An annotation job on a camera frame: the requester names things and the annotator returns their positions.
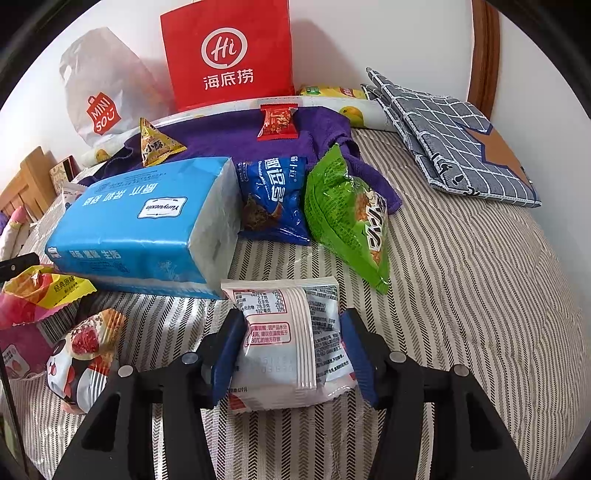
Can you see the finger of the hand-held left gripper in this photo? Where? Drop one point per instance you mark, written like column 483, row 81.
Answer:
column 18, row 266

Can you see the panda print snack packet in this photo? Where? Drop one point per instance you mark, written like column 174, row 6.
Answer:
column 78, row 369

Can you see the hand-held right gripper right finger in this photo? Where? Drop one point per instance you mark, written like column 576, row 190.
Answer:
column 358, row 355

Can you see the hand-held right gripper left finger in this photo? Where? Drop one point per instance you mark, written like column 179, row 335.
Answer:
column 226, row 355

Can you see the yellow red snack packet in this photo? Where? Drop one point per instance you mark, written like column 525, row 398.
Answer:
column 51, row 288

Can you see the wooden bed frame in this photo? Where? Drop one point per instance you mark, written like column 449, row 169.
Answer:
column 487, row 55

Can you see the rolled fruit-print mat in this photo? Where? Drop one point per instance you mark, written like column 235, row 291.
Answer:
column 364, row 110

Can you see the red paper bag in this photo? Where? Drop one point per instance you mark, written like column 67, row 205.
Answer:
column 221, row 60

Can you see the white plastic shopping bag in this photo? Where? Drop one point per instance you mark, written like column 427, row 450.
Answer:
column 101, row 92

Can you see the white snack packet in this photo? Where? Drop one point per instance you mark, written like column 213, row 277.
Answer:
column 286, row 350

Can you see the blue tissue pack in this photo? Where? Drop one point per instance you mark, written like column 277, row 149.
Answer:
column 129, row 221

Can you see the red candy packet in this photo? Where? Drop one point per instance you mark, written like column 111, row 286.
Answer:
column 277, row 122

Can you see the green snack packet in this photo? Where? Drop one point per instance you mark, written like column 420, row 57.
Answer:
column 341, row 217

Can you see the blue cookie packet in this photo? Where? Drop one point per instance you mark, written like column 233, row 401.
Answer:
column 272, row 203

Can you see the yellow chip bag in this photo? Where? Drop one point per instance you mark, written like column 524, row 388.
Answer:
column 323, row 91

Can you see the pink white cloth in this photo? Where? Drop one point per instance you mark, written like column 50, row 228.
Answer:
column 14, row 226

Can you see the purple towel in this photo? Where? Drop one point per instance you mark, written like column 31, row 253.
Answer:
column 221, row 138

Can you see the grey checked cloth cushion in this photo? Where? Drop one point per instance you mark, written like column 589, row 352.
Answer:
column 438, row 134

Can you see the small brown box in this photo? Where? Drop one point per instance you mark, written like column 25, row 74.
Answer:
column 62, row 168

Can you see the wooden furniture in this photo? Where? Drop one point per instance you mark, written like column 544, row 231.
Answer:
column 32, row 180

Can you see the yellow triangular snack packet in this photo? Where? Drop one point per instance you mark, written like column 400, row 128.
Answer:
column 154, row 147

